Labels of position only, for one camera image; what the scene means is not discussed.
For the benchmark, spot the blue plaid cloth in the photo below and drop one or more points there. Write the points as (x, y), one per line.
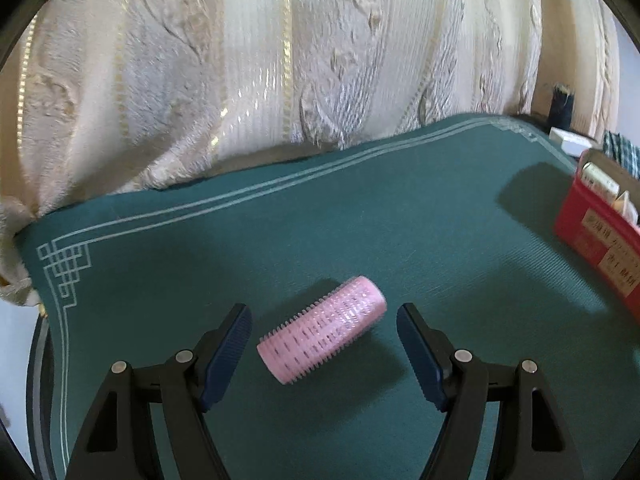
(623, 152)

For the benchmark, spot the pink hair roller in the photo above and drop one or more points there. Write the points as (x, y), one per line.
(322, 330)

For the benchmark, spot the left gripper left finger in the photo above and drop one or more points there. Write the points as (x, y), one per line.
(117, 439)

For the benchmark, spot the cream patterned curtain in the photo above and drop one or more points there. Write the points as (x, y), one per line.
(109, 96)

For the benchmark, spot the red pink tin box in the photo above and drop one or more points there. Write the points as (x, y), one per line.
(590, 225)

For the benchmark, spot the white small box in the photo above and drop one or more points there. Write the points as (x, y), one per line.
(572, 144)

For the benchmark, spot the green table mat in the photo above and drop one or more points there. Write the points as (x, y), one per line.
(456, 218)

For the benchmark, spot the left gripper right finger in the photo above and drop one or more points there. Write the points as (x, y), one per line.
(532, 440)

